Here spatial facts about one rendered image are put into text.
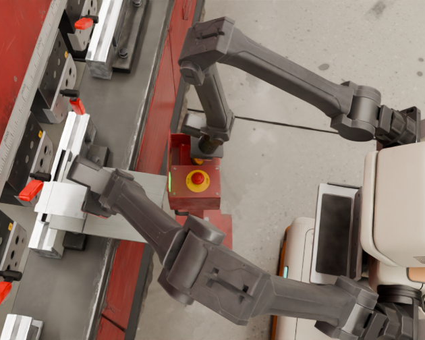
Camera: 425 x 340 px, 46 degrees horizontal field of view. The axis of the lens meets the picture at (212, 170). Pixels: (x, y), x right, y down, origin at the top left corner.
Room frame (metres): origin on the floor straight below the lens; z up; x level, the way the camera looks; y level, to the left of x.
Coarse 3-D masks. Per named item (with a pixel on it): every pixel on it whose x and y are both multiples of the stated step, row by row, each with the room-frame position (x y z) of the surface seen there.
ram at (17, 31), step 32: (0, 0) 0.55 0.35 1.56; (32, 0) 0.63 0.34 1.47; (64, 0) 0.74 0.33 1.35; (0, 32) 0.52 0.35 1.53; (32, 32) 0.59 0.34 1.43; (0, 64) 0.48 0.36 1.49; (0, 96) 0.44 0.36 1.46; (32, 96) 0.50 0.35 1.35; (0, 128) 0.39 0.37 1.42; (0, 192) 0.30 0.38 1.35
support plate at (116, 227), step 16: (64, 176) 0.48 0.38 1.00; (144, 176) 0.49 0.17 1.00; (160, 176) 0.49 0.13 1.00; (160, 192) 0.44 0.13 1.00; (64, 224) 0.35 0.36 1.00; (80, 224) 0.35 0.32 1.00; (96, 224) 0.35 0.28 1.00; (112, 224) 0.36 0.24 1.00; (128, 224) 0.36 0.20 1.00; (128, 240) 0.32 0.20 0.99; (144, 240) 0.32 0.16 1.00
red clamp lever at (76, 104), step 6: (60, 90) 0.58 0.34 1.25; (66, 90) 0.58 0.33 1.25; (72, 90) 0.58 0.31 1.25; (78, 90) 0.59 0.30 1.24; (66, 96) 0.57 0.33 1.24; (72, 96) 0.57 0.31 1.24; (78, 96) 0.57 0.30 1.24; (72, 102) 0.57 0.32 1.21; (78, 102) 0.57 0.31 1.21; (72, 108) 0.57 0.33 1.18; (78, 108) 0.57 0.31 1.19; (78, 114) 0.57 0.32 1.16; (84, 114) 0.57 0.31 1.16
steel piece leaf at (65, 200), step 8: (56, 184) 0.45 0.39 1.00; (64, 184) 0.45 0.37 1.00; (72, 184) 0.46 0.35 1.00; (56, 192) 0.43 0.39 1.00; (64, 192) 0.43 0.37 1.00; (72, 192) 0.43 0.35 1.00; (80, 192) 0.43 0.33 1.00; (56, 200) 0.41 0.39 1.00; (64, 200) 0.41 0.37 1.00; (72, 200) 0.41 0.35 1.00; (80, 200) 0.41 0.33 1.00; (48, 208) 0.39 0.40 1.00; (56, 208) 0.39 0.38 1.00; (64, 208) 0.39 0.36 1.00; (72, 208) 0.39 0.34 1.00; (80, 208) 0.39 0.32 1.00; (64, 216) 0.37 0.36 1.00; (72, 216) 0.37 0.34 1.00; (80, 216) 0.37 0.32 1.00
